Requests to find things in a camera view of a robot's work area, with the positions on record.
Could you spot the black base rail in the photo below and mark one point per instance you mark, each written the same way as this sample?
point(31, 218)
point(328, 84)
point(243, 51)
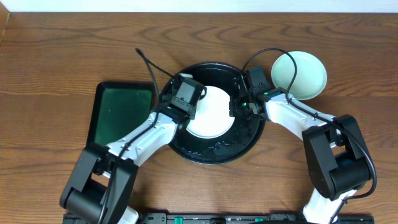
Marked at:
point(163, 218)

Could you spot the mint plate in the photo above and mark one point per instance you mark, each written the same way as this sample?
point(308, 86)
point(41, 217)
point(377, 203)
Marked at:
point(311, 76)

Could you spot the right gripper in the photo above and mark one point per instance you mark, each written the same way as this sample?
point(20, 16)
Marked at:
point(236, 111)

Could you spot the white plate green stain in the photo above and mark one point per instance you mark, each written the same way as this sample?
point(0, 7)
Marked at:
point(212, 117)

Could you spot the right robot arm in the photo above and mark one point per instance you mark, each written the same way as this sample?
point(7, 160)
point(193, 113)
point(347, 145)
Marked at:
point(338, 161)

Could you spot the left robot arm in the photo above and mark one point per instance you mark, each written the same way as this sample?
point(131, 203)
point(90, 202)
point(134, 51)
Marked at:
point(99, 188)

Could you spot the rectangular black water tray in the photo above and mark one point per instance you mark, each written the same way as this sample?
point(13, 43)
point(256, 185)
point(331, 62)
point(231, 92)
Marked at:
point(118, 109)

